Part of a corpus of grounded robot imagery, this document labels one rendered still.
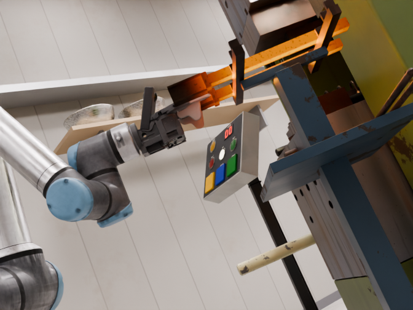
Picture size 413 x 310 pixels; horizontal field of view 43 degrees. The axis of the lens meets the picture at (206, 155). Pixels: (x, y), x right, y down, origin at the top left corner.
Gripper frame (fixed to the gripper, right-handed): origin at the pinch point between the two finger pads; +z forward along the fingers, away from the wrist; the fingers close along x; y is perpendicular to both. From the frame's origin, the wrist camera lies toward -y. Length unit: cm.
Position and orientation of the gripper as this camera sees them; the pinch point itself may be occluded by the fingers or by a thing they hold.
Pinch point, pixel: (206, 98)
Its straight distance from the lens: 132.9
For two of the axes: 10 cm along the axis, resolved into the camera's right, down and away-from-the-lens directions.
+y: 3.9, 8.9, -2.2
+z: 9.2, -4.0, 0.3
